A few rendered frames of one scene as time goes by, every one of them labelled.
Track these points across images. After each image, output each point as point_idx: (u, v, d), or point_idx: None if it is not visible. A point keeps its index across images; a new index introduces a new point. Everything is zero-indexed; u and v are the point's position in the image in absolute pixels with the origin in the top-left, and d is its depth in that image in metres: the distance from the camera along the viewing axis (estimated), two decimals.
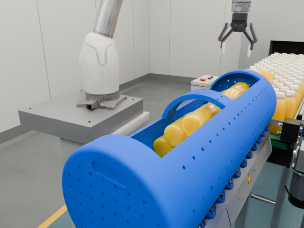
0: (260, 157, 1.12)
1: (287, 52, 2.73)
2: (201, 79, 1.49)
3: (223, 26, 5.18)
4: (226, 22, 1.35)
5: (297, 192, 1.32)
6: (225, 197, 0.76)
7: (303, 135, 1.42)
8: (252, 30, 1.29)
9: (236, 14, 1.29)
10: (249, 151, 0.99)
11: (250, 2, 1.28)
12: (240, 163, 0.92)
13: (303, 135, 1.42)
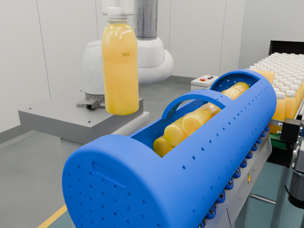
0: (260, 157, 1.12)
1: (287, 52, 2.73)
2: (201, 79, 1.49)
3: (223, 26, 5.18)
4: None
5: (297, 192, 1.32)
6: (225, 197, 0.76)
7: (303, 135, 1.42)
8: None
9: None
10: (249, 151, 0.99)
11: None
12: (240, 163, 0.92)
13: (303, 135, 1.42)
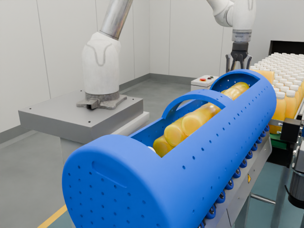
0: (260, 157, 1.12)
1: (287, 52, 2.73)
2: (201, 79, 1.49)
3: (223, 26, 5.18)
4: (226, 54, 1.34)
5: (297, 192, 1.32)
6: (225, 197, 0.76)
7: (303, 135, 1.42)
8: (249, 63, 1.29)
9: (236, 44, 1.27)
10: (249, 151, 0.99)
11: (251, 32, 1.26)
12: (240, 163, 0.92)
13: (303, 135, 1.42)
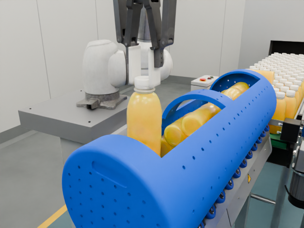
0: (260, 157, 1.12)
1: (287, 52, 2.73)
2: (201, 79, 1.49)
3: (223, 26, 5.18)
4: None
5: (297, 192, 1.32)
6: (225, 197, 0.76)
7: (303, 135, 1.42)
8: (167, 5, 0.42)
9: None
10: (249, 151, 0.99)
11: None
12: (240, 163, 0.92)
13: (303, 135, 1.42)
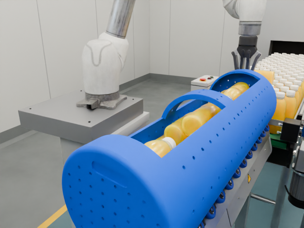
0: (260, 157, 1.12)
1: (287, 52, 2.73)
2: (201, 79, 1.49)
3: (223, 26, 5.18)
4: (261, 53, 1.13)
5: (297, 192, 1.32)
6: (225, 197, 0.76)
7: (303, 135, 1.42)
8: None
9: None
10: (249, 151, 0.99)
11: (239, 24, 1.13)
12: (240, 163, 0.92)
13: (303, 135, 1.42)
